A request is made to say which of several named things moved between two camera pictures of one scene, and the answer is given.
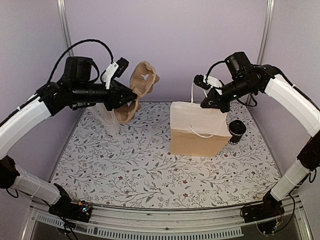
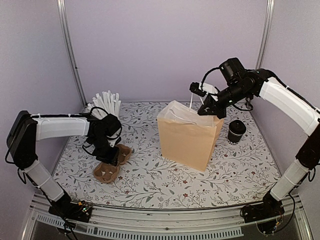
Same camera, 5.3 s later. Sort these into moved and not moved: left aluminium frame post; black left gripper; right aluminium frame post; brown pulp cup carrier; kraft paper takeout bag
Moved: black left gripper; brown pulp cup carrier; kraft paper takeout bag
Not moved: left aluminium frame post; right aluminium frame post
